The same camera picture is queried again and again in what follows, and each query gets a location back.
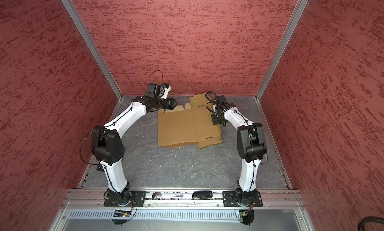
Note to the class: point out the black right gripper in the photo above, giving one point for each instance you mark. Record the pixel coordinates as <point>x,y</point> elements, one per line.
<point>215,121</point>

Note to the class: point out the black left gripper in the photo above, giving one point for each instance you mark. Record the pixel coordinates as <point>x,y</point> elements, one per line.
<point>169,104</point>

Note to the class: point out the brown cardboard box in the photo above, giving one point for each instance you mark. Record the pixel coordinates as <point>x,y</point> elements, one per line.
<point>190,123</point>

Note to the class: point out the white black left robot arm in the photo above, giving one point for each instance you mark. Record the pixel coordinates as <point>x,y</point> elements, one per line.
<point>108,149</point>

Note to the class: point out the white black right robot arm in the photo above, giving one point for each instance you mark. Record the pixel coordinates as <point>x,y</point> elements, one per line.
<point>251,145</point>

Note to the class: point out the black car key fob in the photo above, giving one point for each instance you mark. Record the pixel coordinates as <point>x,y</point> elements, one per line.
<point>202,195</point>

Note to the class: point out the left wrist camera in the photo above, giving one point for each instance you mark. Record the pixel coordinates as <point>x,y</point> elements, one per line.
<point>155,91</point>

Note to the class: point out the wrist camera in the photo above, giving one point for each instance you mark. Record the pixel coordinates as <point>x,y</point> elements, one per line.
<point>220,103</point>
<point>155,91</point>

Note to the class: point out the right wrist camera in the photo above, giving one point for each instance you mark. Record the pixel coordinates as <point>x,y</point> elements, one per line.
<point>220,103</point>

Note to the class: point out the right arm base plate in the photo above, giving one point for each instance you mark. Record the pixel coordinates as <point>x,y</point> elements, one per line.
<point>239,198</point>

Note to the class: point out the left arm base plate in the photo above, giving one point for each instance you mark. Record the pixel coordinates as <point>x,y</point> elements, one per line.
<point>125,199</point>

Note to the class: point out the aluminium front rail frame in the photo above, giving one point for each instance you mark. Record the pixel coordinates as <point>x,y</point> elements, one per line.
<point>178,205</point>

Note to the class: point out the aluminium corner post left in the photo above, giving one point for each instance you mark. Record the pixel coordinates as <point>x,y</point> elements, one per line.
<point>82,29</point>

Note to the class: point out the aluminium corner post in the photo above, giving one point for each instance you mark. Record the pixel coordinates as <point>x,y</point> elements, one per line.
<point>82,29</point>
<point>289,30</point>

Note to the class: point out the aluminium corner post right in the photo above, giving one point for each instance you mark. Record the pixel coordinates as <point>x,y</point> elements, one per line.
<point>289,30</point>

